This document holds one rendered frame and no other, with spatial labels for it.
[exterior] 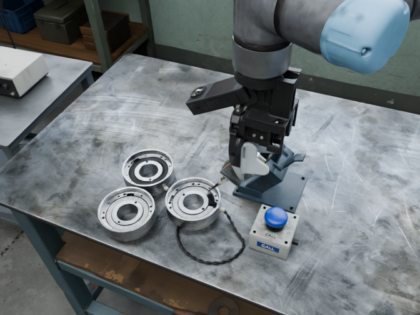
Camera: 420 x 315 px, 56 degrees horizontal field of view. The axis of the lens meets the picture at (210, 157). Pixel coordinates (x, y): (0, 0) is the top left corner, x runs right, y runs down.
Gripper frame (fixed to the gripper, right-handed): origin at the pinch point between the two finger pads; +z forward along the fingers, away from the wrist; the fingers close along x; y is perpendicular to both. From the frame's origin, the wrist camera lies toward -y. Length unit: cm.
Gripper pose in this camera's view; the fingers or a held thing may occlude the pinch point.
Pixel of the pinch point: (242, 165)
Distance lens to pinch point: 67.2
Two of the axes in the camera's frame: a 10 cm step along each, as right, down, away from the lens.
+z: 0.3, 7.0, 7.1
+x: 4.2, -6.5, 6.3
